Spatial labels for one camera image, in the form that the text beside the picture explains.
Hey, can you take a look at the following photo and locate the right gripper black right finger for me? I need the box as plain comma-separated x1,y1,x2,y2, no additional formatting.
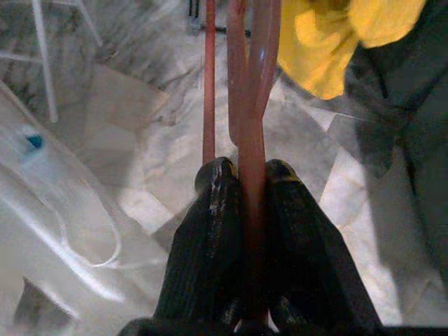
264,158,383,332

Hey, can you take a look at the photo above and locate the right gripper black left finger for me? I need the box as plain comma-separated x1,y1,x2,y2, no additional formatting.
153,156,246,325

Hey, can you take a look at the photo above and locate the pink plastic clothes hanger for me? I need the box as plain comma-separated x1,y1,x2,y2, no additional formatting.
202,0,283,325

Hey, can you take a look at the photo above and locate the white garment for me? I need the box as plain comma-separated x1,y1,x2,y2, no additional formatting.
0,79,171,336

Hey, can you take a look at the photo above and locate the yellow garment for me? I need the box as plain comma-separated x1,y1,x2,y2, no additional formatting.
276,0,427,102

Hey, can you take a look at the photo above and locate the white grey folding chair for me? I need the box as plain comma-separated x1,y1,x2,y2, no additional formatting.
0,0,105,124

